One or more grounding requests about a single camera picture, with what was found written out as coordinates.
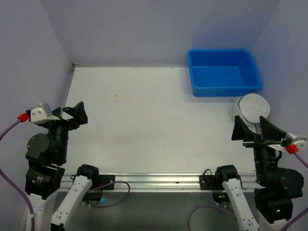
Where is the white mesh laundry bag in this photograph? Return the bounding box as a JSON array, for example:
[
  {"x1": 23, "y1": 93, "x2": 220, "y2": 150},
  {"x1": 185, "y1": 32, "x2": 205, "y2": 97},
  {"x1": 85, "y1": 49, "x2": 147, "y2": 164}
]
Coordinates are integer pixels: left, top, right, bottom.
[{"x1": 229, "y1": 93, "x2": 270, "y2": 126}]

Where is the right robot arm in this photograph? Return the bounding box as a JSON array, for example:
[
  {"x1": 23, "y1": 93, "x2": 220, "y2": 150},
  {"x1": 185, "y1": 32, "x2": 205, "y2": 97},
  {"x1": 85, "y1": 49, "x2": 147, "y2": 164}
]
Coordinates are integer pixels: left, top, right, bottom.
[{"x1": 215, "y1": 116, "x2": 307, "y2": 231}]

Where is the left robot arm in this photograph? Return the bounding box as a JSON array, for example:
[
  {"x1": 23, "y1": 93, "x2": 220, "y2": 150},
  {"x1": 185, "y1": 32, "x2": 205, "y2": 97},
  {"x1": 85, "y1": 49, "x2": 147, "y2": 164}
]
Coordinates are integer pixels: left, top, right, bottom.
[{"x1": 24, "y1": 102, "x2": 99, "y2": 231}]

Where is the blue plastic bin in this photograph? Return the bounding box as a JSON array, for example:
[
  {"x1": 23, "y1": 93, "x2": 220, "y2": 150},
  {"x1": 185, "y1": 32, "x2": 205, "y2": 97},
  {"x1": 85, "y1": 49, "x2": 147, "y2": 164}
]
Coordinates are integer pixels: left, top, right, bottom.
[{"x1": 187, "y1": 49, "x2": 262, "y2": 97}]

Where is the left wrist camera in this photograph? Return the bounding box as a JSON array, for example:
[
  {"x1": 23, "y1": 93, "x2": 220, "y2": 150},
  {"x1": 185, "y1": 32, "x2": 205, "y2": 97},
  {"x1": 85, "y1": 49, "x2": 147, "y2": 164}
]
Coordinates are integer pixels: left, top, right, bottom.
[{"x1": 29, "y1": 101, "x2": 60, "y2": 125}]

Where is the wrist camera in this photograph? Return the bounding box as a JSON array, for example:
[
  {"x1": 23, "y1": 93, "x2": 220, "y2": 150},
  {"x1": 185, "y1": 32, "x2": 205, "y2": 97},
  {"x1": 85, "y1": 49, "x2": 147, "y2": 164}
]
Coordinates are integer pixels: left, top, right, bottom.
[
  {"x1": 269, "y1": 132, "x2": 307, "y2": 150},
  {"x1": 29, "y1": 101, "x2": 60, "y2": 125}
]

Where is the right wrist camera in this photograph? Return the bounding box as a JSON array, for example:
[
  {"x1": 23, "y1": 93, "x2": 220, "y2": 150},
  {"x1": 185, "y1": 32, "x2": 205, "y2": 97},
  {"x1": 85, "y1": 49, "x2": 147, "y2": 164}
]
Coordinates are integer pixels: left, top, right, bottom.
[{"x1": 269, "y1": 132, "x2": 307, "y2": 150}]

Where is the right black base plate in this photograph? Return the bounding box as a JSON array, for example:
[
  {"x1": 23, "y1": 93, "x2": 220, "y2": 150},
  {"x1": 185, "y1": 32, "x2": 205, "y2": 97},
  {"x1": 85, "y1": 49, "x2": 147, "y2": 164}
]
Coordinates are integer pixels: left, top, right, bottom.
[{"x1": 199, "y1": 169, "x2": 219, "y2": 191}]

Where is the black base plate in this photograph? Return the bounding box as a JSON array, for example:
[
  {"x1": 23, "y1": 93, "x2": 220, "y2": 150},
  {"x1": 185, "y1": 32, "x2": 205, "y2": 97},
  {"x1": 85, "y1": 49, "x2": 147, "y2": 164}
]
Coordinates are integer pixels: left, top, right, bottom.
[
  {"x1": 199, "y1": 169, "x2": 219, "y2": 191},
  {"x1": 98, "y1": 175, "x2": 116, "y2": 190}
]

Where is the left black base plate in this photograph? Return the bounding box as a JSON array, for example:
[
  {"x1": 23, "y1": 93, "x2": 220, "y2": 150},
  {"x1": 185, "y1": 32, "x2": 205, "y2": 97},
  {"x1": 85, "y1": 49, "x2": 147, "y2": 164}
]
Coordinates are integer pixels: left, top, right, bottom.
[{"x1": 98, "y1": 175, "x2": 116, "y2": 190}]

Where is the aluminium mounting rail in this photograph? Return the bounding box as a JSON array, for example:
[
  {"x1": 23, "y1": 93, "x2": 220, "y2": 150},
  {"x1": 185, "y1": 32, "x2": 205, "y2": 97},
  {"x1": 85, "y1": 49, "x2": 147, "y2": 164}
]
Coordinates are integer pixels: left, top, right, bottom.
[{"x1": 59, "y1": 173, "x2": 260, "y2": 193}]

